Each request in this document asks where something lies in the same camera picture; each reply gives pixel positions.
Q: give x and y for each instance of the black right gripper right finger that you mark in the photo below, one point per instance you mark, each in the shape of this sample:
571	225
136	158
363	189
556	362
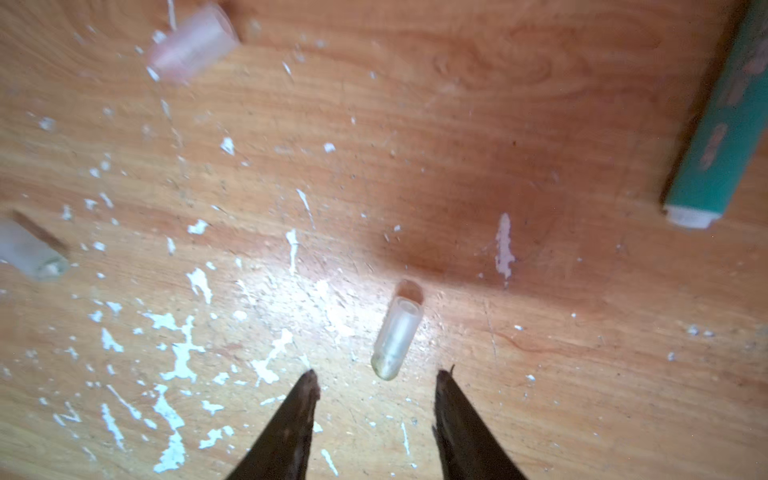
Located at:
467	448

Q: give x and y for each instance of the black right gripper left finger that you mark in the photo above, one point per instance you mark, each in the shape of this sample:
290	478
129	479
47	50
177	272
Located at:
282	450

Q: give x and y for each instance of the green pen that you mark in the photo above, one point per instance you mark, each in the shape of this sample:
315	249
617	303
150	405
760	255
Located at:
727	134

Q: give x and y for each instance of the pinkish clear pen cap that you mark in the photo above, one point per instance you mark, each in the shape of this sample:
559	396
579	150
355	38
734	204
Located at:
198	43

